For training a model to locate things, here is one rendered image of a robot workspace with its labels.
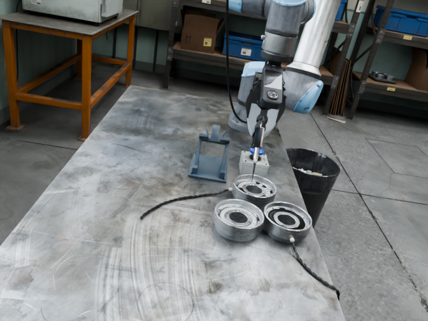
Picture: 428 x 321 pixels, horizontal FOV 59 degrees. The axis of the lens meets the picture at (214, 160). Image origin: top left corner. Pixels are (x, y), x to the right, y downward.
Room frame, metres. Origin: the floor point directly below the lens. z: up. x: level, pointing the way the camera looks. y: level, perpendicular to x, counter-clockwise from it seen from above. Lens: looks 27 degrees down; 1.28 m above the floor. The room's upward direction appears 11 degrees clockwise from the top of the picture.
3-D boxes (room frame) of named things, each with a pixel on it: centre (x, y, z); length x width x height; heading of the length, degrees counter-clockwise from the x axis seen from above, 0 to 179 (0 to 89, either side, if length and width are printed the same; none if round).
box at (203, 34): (4.35, 0.42, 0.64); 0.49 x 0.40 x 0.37; 99
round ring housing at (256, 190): (0.79, -0.11, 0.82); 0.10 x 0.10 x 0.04
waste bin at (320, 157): (1.91, -0.53, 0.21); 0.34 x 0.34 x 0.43
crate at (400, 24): (4.51, -1.75, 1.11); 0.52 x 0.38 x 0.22; 94
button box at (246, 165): (0.93, -0.11, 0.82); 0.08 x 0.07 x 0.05; 4
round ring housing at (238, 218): (0.66, -0.07, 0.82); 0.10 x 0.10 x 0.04
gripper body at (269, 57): (0.92, -0.10, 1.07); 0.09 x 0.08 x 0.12; 1
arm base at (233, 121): (1.28, -0.10, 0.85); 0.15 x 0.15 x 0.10
